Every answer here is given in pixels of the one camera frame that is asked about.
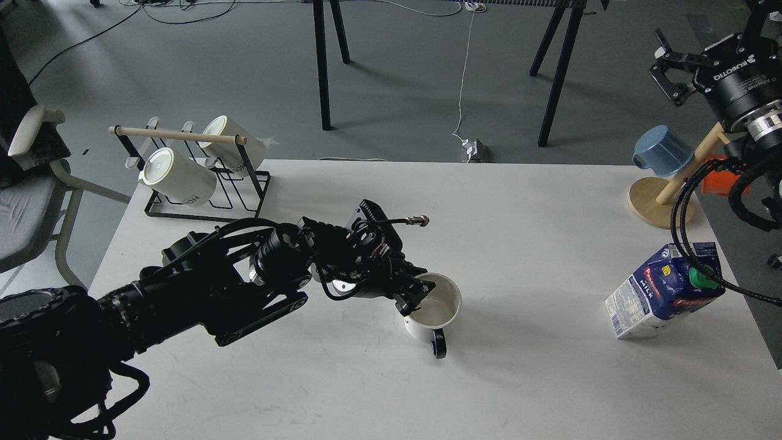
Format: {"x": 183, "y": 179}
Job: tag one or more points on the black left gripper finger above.
{"x": 411, "y": 275}
{"x": 410, "y": 295}

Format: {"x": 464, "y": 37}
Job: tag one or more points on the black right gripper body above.
{"x": 741, "y": 82}

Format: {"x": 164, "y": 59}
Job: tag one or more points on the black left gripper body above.
{"x": 365, "y": 258}

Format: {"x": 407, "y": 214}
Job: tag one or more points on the white mug black handle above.
{"x": 438, "y": 310}

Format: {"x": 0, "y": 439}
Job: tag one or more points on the blue white milk carton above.
{"x": 663, "y": 290}

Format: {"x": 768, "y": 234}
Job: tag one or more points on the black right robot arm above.
{"x": 758, "y": 150}

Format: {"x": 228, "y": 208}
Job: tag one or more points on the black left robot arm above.
{"x": 65, "y": 354}

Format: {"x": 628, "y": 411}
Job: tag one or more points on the blue cup on tree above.
{"x": 662, "y": 151}

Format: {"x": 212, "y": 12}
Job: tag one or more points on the orange cup on tree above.
{"x": 720, "y": 181}

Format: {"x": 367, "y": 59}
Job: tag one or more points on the black table legs right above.
{"x": 577, "y": 11}

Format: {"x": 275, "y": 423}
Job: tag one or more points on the grey power adapter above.
{"x": 475, "y": 152}

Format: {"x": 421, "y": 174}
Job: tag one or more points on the wooden mug tree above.
{"x": 652, "y": 198}

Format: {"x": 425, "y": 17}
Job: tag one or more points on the white mug rear on rack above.
{"x": 228, "y": 152}

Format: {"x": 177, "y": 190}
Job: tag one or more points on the white mug on rack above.
{"x": 177, "y": 177}
{"x": 228, "y": 152}

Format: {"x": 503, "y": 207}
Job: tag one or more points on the white mug front on rack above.
{"x": 177, "y": 177}

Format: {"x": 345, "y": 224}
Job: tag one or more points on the black wire mug rack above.
{"x": 234, "y": 197}

